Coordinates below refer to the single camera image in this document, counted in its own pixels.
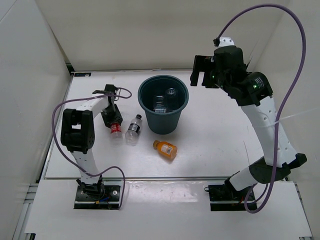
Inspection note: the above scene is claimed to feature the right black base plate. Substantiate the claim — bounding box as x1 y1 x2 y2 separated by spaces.
204 184 250 212

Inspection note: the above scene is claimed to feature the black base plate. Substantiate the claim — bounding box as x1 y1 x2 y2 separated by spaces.
204 184 250 212
73 185 122 210

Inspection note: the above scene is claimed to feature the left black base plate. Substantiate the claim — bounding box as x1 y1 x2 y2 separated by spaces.
73 185 122 210

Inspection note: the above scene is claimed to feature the blue label clear bottle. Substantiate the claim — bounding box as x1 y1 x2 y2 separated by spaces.
153 95 167 113

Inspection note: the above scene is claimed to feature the aluminium front rail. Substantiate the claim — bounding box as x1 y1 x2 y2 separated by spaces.
44 176 228 181

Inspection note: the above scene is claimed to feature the black label small bottle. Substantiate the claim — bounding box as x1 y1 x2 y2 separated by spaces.
125 114 142 146

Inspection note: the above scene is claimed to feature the orange juice bottle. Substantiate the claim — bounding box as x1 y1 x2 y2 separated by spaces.
153 140 178 160

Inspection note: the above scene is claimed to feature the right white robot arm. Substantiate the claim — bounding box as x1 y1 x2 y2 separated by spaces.
190 45 307 200

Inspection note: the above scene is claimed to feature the clear unlabeled plastic bottle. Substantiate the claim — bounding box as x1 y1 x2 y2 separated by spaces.
165 87 180 112

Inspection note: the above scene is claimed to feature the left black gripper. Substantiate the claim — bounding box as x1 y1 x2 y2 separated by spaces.
99 103 123 129

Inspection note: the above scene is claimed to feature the dark green plastic bin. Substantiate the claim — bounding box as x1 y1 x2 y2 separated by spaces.
137 75 189 135

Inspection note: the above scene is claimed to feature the red label water bottle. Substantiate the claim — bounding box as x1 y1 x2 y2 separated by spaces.
110 122 123 145

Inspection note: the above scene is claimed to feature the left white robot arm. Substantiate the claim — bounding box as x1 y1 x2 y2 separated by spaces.
60 84 123 200

